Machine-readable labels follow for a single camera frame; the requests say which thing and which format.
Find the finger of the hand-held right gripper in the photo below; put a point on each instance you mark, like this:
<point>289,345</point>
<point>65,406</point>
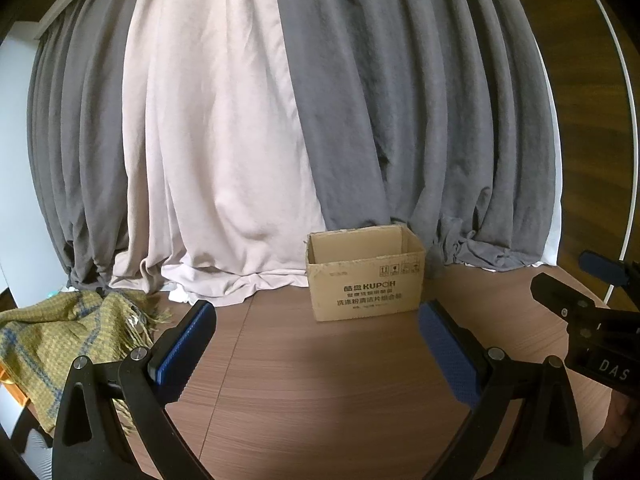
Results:
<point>565,297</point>
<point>600,264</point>

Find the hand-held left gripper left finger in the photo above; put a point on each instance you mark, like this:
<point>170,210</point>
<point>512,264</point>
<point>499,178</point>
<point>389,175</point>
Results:
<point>182,355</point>

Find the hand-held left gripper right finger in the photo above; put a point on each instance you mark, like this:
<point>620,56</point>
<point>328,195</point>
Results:
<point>450,355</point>

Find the brown cardboard box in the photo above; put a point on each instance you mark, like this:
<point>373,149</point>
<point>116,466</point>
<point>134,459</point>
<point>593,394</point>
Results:
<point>365,295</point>

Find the person's right hand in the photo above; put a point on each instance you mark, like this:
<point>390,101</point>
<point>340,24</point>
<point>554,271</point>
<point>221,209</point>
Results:
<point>617,415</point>

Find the white curtain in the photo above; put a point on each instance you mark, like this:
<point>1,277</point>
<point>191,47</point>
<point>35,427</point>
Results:
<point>550,245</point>

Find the yellow green plaid blanket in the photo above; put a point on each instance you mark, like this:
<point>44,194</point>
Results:
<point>60,330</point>

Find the orange box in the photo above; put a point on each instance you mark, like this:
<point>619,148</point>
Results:
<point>12,390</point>

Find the grey ribbed object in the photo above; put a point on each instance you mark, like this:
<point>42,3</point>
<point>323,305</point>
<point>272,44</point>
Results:
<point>37,452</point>

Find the grey curtain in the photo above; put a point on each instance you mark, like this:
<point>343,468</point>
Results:
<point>425,110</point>
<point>80,160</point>

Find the beige curtain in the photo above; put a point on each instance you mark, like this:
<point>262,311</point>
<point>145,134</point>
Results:
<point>215,135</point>

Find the curtain rail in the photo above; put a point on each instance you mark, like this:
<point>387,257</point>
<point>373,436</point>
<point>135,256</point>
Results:
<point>60,15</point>

